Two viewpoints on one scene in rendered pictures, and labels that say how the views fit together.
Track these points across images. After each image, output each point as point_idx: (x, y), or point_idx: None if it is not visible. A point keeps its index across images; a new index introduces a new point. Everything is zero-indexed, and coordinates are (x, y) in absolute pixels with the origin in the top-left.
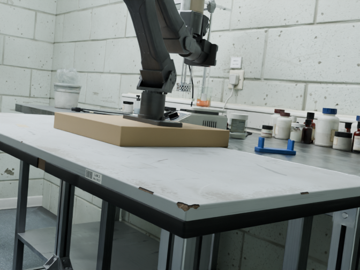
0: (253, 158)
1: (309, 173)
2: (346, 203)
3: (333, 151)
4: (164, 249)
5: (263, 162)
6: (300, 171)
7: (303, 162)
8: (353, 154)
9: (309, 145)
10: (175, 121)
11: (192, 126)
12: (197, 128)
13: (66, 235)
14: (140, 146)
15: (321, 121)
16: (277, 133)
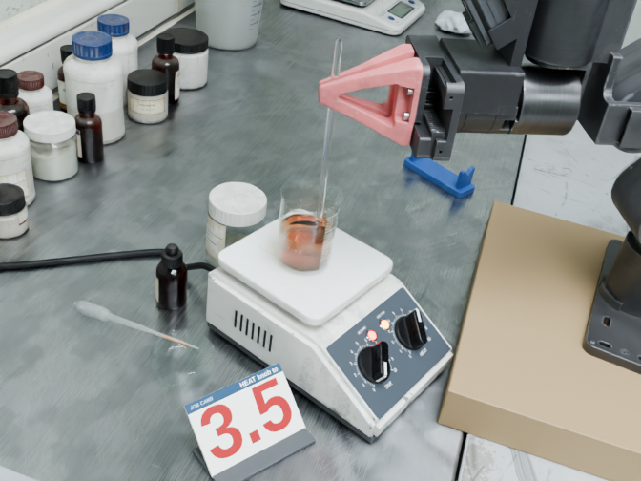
0: (570, 186)
1: (587, 144)
2: None
3: (236, 125)
4: None
5: (584, 176)
6: (590, 149)
7: (495, 150)
8: (218, 106)
9: (155, 151)
10: (607, 253)
11: (551, 245)
12: (571, 232)
13: None
14: None
15: (116, 82)
16: (28, 191)
